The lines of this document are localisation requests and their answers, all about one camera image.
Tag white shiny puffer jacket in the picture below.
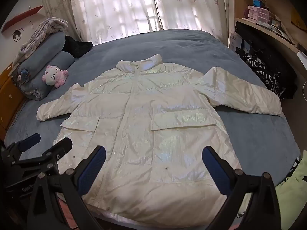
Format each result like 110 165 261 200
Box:
36 54 283 226

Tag red wall shelf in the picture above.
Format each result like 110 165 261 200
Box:
1 5 44 33

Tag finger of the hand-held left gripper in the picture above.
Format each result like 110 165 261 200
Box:
12 138 73 173
2 133 41 166

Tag rolled grey-blue pillows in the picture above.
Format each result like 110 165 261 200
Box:
20 51 75 101

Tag white blue cardboard box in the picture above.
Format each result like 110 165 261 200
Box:
229 32 251 54

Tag black fuzzy cloth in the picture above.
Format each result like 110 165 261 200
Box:
62 35 93 58

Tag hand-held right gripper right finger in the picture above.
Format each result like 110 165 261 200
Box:
202 146 281 230

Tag white leaf print curtain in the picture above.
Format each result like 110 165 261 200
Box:
151 0 234 46
40 0 163 46

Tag cartoon face wall sticker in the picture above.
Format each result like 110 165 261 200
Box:
12 27 24 42

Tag black bag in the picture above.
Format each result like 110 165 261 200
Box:
234 21 298 99

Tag stack of pink boxes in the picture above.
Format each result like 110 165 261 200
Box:
248 5 269 24

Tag small blue plush toy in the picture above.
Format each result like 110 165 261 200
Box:
18 68 30 81

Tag light green cloth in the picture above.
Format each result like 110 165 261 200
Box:
275 150 307 230

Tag blue plush bed blanket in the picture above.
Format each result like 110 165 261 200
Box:
3 29 301 230

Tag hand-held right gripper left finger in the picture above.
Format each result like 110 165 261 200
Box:
27 145 106 230

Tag floral patterned quilt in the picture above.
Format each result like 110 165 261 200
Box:
12 17 69 65

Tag pink white cat plush toy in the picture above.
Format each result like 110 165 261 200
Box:
42 65 69 88

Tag black white patterned cloth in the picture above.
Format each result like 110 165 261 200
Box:
243 53 287 101

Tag rolled blue blanket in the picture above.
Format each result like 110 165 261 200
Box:
18 32 66 77

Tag orange wooden headboard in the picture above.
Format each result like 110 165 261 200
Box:
0 62 27 139

